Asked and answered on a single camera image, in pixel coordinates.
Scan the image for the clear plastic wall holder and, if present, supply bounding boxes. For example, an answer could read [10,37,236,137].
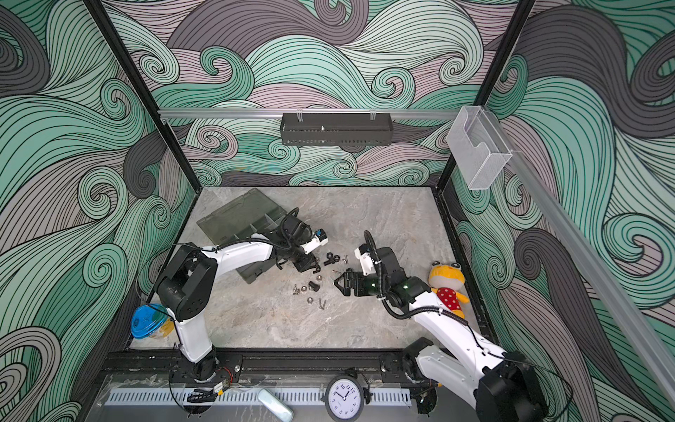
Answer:
[446,105,513,191]

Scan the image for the blue lid fruit cup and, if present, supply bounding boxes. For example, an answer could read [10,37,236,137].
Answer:
[130,303,175,339]

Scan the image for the grey compartment organizer box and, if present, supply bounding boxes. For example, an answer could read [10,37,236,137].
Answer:
[197,188,288,284]

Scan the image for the white oblong remote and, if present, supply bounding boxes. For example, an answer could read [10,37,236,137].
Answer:
[257,389,295,422]

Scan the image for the white perforated cable duct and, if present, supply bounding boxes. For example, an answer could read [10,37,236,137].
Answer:
[104,388,412,408]

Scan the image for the black bolt with nuts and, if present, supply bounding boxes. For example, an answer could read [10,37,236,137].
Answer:
[323,252,341,266]

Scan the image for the black wall tray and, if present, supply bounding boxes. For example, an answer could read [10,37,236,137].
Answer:
[279,114,394,147]

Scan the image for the yellow frog plush toy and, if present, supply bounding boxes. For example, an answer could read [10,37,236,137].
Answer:
[428,261,470,319]

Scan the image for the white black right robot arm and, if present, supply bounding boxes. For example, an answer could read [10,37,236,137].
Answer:
[334,244,548,421]

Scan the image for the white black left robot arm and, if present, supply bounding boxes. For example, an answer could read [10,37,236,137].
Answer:
[154,209,328,383]

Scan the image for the aluminium rail bar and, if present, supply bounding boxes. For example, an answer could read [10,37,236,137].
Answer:
[158,107,459,121]

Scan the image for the white round clock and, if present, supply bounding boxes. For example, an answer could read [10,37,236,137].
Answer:
[323,376,365,422]

